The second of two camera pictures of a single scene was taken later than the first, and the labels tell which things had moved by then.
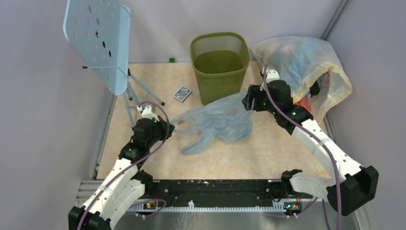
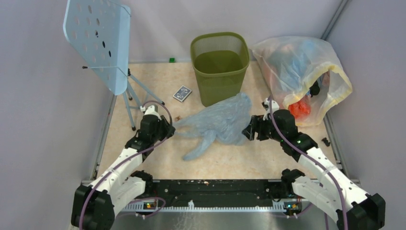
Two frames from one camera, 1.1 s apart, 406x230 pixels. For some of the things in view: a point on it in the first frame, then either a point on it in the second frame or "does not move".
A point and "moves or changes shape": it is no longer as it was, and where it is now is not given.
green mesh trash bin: [220, 59] does not move
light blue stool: [99, 30] does not move
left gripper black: [164, 126] does not move
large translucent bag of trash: [310, 67] does not move
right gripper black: [254, 92] → [256, 124]
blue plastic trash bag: [230, 117] moves or changes shape
